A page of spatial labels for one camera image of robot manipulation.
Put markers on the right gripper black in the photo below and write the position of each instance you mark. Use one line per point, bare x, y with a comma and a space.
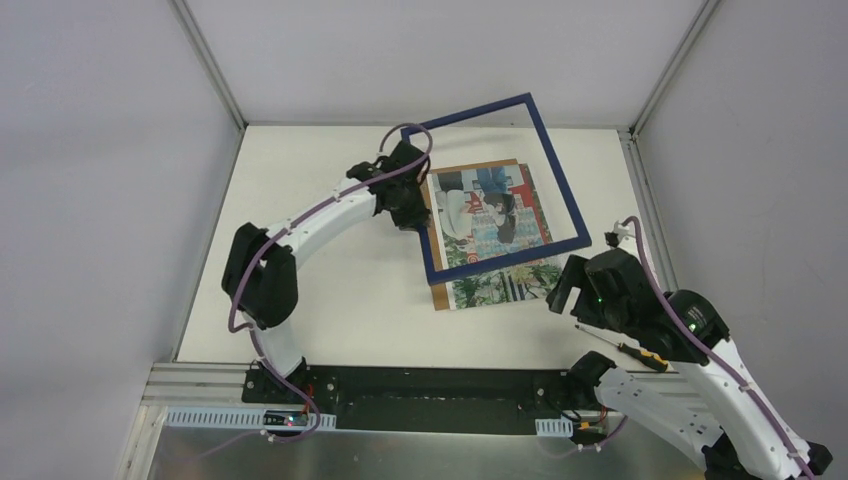
568, 285

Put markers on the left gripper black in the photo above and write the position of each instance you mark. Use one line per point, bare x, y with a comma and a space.
411, 208

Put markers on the colourful printed photo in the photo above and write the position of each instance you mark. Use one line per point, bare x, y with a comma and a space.
534, 279

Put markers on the blue wooden photo frame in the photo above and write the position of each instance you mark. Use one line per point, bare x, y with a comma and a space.
582, 237

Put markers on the yellow black screwdriver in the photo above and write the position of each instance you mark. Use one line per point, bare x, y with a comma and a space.
636, 354

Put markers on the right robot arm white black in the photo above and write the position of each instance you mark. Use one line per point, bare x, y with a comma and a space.
740, 436

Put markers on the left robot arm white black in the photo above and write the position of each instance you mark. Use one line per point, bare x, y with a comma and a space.
261, 272

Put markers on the brown fibreboard backing board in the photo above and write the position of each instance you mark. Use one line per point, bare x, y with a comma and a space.
473, 219

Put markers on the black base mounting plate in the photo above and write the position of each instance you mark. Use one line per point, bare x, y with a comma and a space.
429, 400

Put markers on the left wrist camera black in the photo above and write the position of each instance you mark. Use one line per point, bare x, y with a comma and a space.
405, 154

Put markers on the aluminium front rail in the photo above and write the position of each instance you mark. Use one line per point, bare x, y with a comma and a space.
220, 385

